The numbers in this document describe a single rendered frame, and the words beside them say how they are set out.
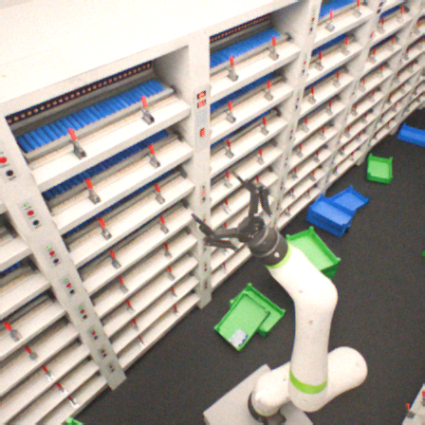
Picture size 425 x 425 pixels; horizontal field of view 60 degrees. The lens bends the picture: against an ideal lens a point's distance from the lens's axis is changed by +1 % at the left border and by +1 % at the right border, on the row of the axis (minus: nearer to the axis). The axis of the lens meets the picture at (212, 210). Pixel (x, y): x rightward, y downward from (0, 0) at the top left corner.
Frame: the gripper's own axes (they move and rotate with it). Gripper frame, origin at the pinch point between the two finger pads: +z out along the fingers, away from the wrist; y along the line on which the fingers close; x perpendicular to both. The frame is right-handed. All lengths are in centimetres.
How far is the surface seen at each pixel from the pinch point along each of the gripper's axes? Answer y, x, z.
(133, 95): 4, -64, 11
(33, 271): -64, -48, -1
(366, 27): 127, -113, -73
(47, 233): -46, -42, 7
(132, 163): -14, -60, -5
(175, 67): 22, -63, 7
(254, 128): 37, -92, -53
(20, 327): -85, -48, -12
